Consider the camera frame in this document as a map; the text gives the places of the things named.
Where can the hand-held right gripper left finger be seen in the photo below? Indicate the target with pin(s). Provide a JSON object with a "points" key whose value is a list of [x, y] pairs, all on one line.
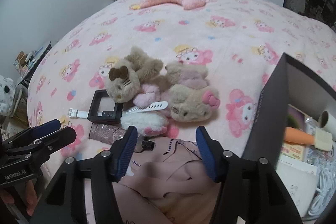
{"points": [[126, 153]]}

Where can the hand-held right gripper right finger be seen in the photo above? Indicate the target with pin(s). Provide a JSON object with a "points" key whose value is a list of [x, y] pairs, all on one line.
{"points": [[207, 155]]}

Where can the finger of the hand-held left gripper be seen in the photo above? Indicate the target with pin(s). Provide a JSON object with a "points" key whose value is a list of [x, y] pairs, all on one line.
{"points": [[47, 125], [60, 136]]}

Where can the pink and white plush toy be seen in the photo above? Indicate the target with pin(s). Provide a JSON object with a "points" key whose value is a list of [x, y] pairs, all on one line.
{"points": [[141, 119]]}

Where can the black square display box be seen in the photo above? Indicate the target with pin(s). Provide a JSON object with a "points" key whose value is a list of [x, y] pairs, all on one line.
{"points": [[92, 108]]}

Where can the white smartwatch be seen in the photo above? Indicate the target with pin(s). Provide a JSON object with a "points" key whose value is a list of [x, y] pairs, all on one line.
{"points": [[147, 108]]}

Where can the beige plush with pink bow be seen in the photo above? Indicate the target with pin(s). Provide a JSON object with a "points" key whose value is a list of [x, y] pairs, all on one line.
{"points": [[189, 106]]}

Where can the black cardboard box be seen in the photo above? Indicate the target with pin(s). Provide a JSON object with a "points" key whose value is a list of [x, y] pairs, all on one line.
{"points": [[262, 121]]}

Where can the beige plush with brown bow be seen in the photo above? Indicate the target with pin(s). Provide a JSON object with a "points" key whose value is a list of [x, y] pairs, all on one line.
{"points": [[123, 85]]}

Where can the person's left hand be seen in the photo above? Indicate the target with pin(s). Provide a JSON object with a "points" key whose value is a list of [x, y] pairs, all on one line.
{"points": [[29, 196]]}

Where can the small black capped bottle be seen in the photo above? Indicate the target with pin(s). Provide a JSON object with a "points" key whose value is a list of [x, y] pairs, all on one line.
{"points": [[147, 145]]}

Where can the pink pajama clothing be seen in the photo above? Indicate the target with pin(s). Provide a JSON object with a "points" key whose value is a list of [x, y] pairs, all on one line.
{"points": [[162, 182]]}

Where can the white patterned plush toy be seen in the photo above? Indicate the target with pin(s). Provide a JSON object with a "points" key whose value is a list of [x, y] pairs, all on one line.
{"points": [[6, 95]]}

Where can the black side table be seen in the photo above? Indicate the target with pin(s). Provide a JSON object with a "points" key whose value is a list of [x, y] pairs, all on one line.
{"points": [[34, 61]]}

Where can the colourful printed booklet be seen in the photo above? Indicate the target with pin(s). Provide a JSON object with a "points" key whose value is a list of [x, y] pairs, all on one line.
{"points": [[292, 151]]}

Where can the white spiral notebook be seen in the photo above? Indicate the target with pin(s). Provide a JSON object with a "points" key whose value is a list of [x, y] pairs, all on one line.
{"points": [[294, 187]]}

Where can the orange cylindrical object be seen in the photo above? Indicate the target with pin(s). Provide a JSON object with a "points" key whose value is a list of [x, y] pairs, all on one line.
{"points": [[299, 136]]}

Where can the purple book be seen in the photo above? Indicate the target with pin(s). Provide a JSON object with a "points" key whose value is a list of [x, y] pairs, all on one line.
{"points": [[295, 119]]}

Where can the beige foam block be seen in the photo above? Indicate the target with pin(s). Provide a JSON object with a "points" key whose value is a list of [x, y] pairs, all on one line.
{"points": [[324, 138]]}

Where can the pink printed blanket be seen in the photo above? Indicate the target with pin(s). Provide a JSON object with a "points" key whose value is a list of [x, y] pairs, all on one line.
{"points": [[210, 29]]}

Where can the white cardboard tube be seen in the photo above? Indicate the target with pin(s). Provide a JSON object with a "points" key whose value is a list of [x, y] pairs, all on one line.
{"points": [[328, 119]]}

